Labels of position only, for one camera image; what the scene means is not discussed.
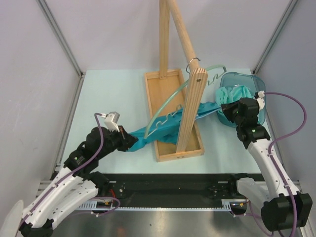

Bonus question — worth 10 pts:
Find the translucent teal plastic bin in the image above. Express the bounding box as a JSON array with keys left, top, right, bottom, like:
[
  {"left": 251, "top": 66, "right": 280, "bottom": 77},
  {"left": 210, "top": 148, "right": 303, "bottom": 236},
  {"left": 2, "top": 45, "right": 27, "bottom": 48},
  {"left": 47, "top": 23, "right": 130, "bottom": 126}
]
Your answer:
[{"left": 217, "top": 71, "right": 267, "bottom": 128}]

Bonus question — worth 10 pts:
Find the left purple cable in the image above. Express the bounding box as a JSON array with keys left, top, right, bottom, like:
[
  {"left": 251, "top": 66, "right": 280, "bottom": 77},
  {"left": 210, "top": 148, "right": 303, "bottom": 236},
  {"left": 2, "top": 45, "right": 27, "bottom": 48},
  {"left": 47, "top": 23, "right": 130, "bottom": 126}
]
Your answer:
[{"left": 18, "top": 112, "right": 121, "bottom": 230}]

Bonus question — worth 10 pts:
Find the white slotted cable duct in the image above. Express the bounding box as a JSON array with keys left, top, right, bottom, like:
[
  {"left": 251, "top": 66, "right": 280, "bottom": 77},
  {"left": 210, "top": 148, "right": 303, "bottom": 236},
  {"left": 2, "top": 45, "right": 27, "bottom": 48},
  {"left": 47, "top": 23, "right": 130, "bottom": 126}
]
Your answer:
[{"left": 77, "top": 197, "right": 247, "bottom": 212}]

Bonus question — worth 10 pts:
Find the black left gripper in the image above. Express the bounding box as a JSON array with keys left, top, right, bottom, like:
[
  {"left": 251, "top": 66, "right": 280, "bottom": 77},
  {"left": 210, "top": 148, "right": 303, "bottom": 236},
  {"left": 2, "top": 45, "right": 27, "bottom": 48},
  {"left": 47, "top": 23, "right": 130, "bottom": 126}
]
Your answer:
[{"left": 97, "top": 125, "right": 138, "bottom": 158}]

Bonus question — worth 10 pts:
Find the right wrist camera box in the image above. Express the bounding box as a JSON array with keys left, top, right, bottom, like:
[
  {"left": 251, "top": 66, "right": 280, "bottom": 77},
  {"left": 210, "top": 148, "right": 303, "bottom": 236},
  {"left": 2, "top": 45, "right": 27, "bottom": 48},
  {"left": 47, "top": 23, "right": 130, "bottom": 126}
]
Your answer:
[{"left": 254, "top": 90, "right": 265, "bottom": 110}]

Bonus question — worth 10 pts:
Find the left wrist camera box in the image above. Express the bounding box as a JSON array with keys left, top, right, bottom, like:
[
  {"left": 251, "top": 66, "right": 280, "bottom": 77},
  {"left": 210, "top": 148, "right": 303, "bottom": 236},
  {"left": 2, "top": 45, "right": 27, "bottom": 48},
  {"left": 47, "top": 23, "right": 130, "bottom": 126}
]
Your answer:
[{"left": 104, "top": 112, "right": 120, "bottom": 131}]

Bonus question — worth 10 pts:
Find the dark teal t shirt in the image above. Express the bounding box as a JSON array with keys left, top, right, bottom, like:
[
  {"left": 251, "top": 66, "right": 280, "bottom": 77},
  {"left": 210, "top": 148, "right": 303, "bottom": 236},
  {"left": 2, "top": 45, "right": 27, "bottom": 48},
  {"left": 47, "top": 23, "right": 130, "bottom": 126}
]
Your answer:
[{"left": 128, "top": 102, "right": 220, "bottom": 152}]

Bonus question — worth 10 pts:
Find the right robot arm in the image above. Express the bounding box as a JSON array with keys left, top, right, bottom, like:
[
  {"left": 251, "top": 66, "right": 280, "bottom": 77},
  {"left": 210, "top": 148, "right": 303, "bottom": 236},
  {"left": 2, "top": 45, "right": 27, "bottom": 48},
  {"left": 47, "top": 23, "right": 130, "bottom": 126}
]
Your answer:
[{"left": 221, "top": 97, "right": 313, "bottom": 232}]

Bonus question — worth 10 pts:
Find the wooden clothes rack stand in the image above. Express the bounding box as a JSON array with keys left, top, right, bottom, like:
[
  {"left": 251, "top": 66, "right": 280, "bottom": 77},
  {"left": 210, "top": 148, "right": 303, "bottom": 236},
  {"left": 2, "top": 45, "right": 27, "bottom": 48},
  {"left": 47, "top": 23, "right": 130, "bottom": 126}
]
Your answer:
[{"left": 145, "top": 0, "right": 208, "bottom": 162}]

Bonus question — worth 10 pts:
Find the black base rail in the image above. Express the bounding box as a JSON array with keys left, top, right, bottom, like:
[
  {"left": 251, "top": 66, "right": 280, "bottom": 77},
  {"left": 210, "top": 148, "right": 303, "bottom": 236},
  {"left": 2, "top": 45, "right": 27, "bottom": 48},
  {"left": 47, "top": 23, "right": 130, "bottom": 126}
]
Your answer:
[{"left": 49, "top": 172, "right": 267, "bottom": 208}]

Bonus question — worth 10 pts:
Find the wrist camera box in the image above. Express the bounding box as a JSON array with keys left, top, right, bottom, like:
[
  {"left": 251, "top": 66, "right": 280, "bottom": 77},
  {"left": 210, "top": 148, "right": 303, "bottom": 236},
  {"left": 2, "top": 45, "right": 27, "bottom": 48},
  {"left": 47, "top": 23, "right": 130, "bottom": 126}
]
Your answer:
[
  {"left": 254, "top": 90, "right": 265, "bottom": 110},
  {"left": 104, "top": 112, "right": 120, "bottom": 131}
]

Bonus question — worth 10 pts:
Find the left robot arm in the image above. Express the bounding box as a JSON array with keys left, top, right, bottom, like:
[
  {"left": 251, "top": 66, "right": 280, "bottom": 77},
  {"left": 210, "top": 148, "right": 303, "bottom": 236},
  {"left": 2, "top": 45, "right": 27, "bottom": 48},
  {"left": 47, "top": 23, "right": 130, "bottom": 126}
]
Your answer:
[{"left": 19, "top": 126, "right": 138, "bottom": 237}]

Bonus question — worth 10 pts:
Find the light teal t shirt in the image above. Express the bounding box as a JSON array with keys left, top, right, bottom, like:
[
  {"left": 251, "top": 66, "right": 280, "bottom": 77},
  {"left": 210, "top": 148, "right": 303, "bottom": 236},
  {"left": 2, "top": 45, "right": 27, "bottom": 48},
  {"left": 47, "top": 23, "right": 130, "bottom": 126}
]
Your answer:
[{"left": 215, "top": 85, "right": 253, "bottom": 109}]

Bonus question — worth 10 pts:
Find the pale green plastic hanger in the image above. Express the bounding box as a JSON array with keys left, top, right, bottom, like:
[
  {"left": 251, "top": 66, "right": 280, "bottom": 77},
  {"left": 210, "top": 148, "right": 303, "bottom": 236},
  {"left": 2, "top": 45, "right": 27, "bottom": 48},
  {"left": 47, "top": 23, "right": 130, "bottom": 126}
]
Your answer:
[{"left": 145, "top": 57, "right": 227, "bottom": 139}]

